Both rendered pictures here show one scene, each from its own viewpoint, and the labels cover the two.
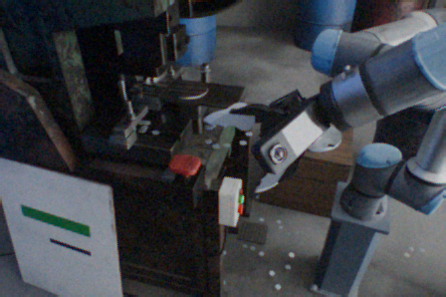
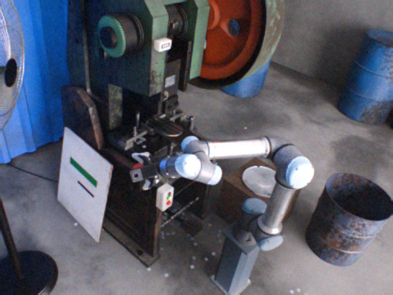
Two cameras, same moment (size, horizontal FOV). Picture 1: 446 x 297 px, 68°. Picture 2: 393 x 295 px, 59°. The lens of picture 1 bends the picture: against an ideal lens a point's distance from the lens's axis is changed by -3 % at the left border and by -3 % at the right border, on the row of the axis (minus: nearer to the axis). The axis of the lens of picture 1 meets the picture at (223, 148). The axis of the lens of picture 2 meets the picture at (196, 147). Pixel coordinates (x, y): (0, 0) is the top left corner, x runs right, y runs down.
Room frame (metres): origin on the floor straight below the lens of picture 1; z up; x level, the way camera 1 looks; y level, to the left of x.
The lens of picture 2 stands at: (-0.48, -0.57, 1.89)
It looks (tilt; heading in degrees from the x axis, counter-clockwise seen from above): 37 degrees down; 19
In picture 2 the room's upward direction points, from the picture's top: 9 degrees clockwise
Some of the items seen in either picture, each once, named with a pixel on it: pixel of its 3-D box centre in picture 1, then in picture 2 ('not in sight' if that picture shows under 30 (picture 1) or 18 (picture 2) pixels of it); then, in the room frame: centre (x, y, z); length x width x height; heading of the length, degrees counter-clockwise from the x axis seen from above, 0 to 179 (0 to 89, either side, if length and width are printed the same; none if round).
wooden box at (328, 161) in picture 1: (306, 161); (257, 200); (1.37, -0.43, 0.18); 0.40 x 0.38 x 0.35; 72
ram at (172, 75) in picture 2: (154, 5); (163, 82); (1.01, 0.19, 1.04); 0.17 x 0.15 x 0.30; 75
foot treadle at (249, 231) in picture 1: (199, 224); (164, 209); (0.98, 0.10, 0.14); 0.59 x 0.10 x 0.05; 75
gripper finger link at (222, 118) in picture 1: (234, 112); (143, 155); (0.46, -0.02, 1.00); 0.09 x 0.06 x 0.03; 67
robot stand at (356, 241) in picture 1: (347, 246); (237, 258); (0.80, -0.47, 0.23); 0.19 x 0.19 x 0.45; 67
